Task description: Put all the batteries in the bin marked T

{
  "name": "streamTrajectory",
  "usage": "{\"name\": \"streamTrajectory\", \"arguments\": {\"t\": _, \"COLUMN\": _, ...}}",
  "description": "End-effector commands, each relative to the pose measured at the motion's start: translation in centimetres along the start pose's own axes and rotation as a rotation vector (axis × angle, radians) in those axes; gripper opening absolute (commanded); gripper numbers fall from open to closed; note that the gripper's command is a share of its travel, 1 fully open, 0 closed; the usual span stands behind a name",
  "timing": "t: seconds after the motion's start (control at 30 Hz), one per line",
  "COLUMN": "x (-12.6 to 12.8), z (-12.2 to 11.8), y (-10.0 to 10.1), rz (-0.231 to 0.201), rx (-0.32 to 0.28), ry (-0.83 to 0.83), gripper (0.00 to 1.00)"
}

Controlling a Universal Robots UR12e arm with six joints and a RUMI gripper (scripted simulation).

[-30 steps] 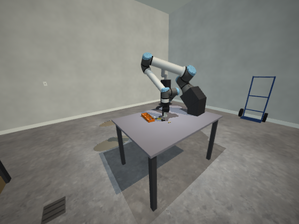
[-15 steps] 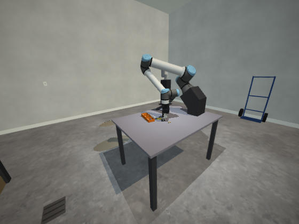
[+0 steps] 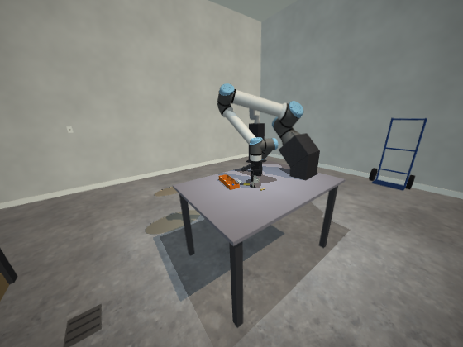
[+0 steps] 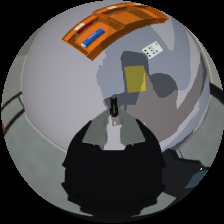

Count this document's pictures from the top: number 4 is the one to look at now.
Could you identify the white domino tile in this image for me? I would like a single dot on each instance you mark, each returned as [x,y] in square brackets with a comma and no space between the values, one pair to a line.
[151,50]

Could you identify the red battery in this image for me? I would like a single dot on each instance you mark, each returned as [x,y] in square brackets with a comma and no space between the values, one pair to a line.
[83,28]

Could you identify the blue aa battery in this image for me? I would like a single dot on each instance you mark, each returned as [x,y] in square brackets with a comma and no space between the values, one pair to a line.
[92,37]

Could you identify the orange three-compartment bin rack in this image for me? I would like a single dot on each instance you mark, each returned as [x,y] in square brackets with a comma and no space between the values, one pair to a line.
[132,18]

